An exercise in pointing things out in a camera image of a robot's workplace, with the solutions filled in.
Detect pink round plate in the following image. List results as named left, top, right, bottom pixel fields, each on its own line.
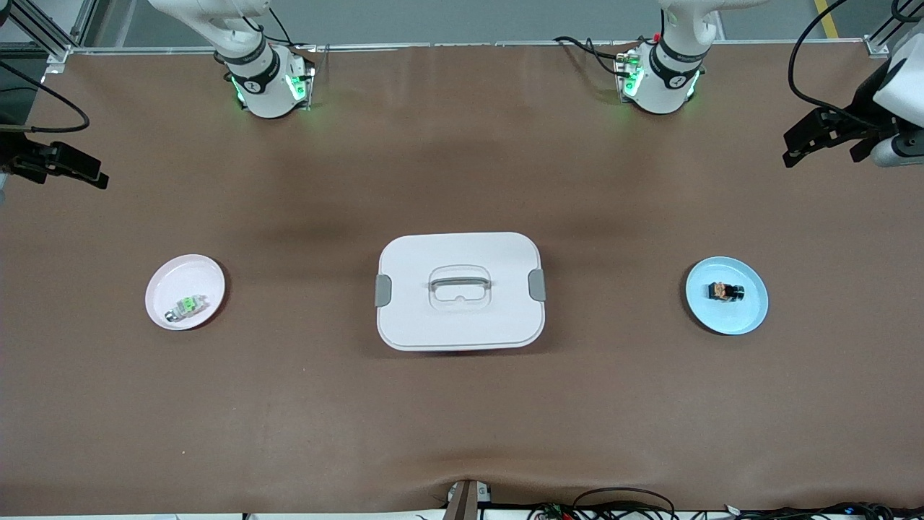
left=145, top=253, right=227, bottom=332

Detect light blue round plate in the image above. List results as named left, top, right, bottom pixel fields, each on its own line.
left=685, top=256, right=770, bottom=336

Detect white lidded box, grey latches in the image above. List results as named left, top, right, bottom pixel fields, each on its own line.
left=374, top=231, right=547, bottom=352

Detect brown table mat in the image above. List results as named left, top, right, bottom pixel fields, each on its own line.
left=0, top=40, right=924, bottom=517

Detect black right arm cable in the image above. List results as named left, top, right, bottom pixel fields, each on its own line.
left=0, top=60, right=92, bottom=135

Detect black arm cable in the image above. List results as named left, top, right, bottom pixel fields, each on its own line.
left=0, top=60, right=92, bottom=135
left=788, top=0, right=896, bottom=132

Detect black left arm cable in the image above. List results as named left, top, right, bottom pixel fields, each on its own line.
left=788, top=0, right=896, bottom=132

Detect green switch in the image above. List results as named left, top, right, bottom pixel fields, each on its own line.
left=165, top=292, right=211, bottom=323

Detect black base cable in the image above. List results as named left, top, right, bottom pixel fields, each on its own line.
left=554, top=35, right=633, bottom=79
left=266, top=6, right=318, bottom=53

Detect black looped cable bundle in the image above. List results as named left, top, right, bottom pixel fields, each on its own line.
left=527, top=487, right=679, bottom=520

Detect brown camera mount bracket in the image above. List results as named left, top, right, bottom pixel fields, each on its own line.
left=443, top=479, right=494, bottom=520

